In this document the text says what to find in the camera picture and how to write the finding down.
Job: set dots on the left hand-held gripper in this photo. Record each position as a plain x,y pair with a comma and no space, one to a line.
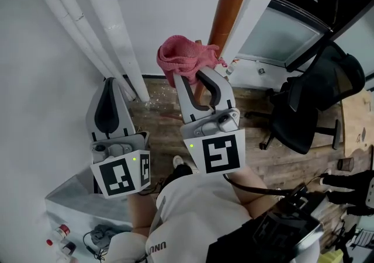
117,177

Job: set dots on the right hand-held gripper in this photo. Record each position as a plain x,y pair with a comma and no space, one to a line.
222,153

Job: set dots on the pink cloth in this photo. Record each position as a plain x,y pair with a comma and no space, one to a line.
178,54

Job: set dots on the wooden coat rack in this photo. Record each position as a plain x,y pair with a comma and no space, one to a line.
231,1

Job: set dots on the person's right forearm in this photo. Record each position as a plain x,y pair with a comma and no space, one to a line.
248,177

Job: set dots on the person's left forearm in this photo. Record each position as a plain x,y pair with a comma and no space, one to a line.
140,212

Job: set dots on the grey cloth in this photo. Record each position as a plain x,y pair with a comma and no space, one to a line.
100,235

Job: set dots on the small white bottle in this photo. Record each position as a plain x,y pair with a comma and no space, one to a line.
231,69

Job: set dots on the person's black trousers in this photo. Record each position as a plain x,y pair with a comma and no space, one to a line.
182,171

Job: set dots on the pale blue tablecloth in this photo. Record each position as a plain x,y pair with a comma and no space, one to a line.
81,209

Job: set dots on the black framed glass door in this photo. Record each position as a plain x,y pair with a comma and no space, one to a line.
277,36

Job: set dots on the black office chair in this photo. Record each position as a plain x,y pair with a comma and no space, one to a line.
301,127

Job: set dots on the person's white shirt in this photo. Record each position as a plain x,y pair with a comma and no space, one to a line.
198,206

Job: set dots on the bundle of white pipes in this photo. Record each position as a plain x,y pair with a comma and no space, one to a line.
105,7

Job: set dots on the red-capped plastic bottle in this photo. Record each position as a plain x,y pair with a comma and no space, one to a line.
62,231

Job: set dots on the small black device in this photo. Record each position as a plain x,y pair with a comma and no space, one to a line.
69,247

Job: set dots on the black chest-mounted rig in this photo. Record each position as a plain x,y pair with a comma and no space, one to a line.
263,235

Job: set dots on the wooden table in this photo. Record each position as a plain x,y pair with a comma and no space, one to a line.
353,121

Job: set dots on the brown mesh bin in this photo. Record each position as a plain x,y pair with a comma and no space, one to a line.
345,164

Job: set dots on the small dark card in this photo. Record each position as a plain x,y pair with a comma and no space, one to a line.
363,135

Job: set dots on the yellow object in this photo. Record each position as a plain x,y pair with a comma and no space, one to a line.
333,257

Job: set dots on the white ribbed appliance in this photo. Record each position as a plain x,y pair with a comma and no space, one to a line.
363,238

